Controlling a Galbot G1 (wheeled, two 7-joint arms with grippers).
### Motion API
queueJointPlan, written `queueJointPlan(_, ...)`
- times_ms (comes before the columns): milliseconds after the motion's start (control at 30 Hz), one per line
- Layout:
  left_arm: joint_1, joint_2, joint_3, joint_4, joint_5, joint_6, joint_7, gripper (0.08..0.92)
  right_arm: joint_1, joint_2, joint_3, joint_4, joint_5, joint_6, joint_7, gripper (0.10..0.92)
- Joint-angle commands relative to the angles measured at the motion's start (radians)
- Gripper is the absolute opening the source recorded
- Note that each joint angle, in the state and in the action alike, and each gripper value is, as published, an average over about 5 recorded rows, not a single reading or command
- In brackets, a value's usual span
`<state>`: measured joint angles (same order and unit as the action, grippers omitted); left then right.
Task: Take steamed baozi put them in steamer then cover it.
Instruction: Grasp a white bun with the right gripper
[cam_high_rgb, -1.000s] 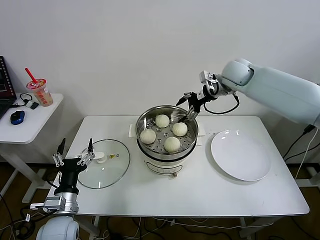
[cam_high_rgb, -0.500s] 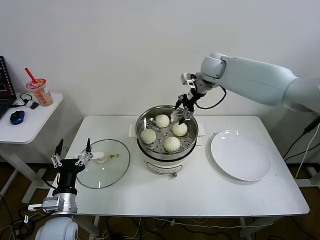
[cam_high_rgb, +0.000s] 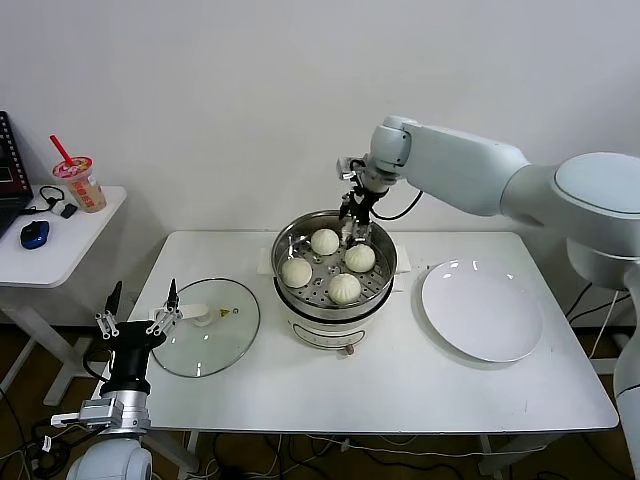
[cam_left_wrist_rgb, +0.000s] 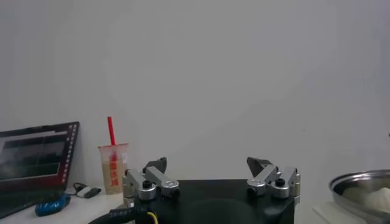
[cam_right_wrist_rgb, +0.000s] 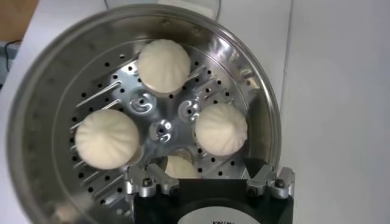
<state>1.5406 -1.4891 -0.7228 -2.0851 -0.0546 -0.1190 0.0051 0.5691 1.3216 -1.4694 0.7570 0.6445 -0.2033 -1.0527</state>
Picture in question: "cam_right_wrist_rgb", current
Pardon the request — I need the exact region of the white steamed baozi bun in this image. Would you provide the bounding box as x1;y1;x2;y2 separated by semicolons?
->
137;38;192;94
194;102;248;156
74;108;141;170
164;155;202;180

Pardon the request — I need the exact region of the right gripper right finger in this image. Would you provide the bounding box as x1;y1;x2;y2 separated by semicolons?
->
243;156;296;200

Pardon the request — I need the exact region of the stainless steel steamer basket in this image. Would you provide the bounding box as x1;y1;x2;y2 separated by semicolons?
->
5;3;283;224

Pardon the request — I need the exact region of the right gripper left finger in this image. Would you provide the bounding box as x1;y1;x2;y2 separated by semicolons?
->
124;158;180;198

